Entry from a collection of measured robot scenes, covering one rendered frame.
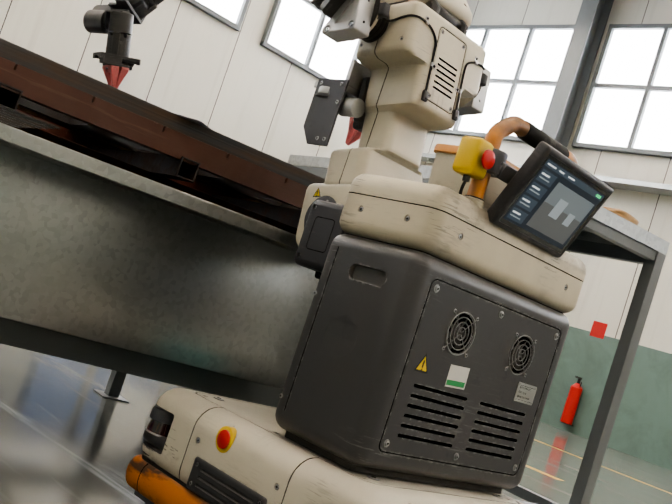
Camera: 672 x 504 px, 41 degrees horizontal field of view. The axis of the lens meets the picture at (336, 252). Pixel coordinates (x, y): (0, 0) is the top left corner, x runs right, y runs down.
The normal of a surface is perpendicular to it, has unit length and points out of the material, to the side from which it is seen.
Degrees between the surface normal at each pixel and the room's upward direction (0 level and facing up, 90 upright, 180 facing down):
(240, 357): 90
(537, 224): 115
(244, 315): 90
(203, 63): 90
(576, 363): 90
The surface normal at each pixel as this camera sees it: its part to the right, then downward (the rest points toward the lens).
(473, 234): 0.67, 0.18
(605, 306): -0.67, -0.27
